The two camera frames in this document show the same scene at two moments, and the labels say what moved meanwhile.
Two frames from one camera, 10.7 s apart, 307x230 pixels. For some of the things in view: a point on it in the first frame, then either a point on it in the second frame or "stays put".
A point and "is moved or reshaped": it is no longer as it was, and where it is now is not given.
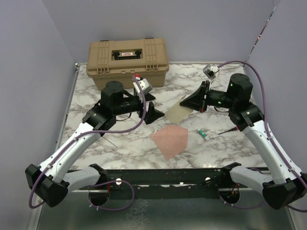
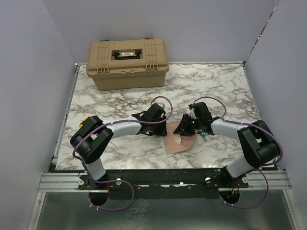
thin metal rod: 110,142 stays put
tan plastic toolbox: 119,60 stays put
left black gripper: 153,113 → 161,131
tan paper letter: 176,113 → 177,138
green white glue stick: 203,134 stays put
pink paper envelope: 171,140 is moved or reshaped
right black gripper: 196,101 → 181,129
